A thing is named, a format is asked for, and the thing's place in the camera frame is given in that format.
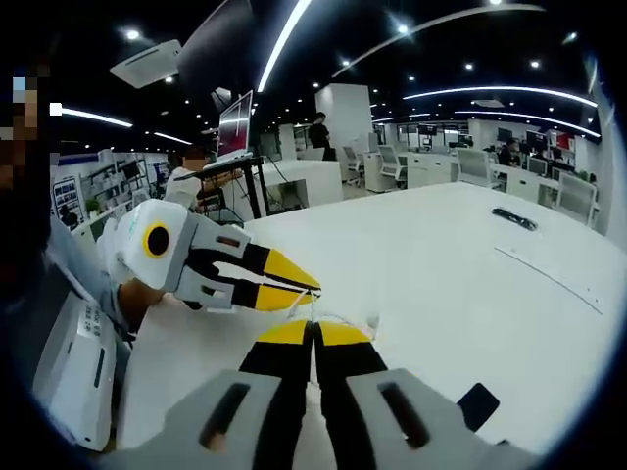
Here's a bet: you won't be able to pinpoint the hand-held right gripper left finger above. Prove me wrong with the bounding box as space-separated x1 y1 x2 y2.
164 319 314 470

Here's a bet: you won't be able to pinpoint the white ceiling air conditioner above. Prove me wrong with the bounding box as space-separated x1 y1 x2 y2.
110 39 183 90

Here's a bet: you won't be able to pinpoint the curved ceiling light strip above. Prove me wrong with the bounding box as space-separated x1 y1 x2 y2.
256 0 314 94

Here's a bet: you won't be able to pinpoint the white worn device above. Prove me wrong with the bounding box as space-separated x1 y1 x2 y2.
31 293 119 452

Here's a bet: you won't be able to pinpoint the person's left hand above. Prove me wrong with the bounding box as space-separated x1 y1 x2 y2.
116 277 167 335

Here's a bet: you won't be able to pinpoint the white mesh office chair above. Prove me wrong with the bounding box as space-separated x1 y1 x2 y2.
458 148 494 190
342 145 364 188
557 171 600 229
379 145 409 190

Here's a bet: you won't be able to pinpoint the black standing desk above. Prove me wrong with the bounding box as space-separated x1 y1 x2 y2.
202 152 271 220

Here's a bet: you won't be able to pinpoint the white counter desk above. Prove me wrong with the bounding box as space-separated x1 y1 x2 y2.
229 159 344 221

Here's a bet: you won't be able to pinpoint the black power strip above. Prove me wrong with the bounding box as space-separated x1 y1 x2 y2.
491 207 539 232

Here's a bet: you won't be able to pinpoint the white desktop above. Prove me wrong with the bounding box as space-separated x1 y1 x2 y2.
117 181 619 470

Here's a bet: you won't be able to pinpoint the row of white office desks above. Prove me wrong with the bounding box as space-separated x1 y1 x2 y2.
364 149 560 207

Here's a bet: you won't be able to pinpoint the white wired earphones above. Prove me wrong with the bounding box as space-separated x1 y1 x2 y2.
286 288 382 344

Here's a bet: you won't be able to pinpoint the black Velcro strap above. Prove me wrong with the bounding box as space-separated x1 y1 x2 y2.
456 382 502 434

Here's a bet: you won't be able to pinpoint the white shelving unit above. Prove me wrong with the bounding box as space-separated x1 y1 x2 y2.
51 149 170 231

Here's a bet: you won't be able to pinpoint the red-screen monitor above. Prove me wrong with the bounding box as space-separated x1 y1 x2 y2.
217 89 255 161

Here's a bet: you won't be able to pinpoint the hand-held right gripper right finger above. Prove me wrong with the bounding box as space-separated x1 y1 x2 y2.
313 320 501 470

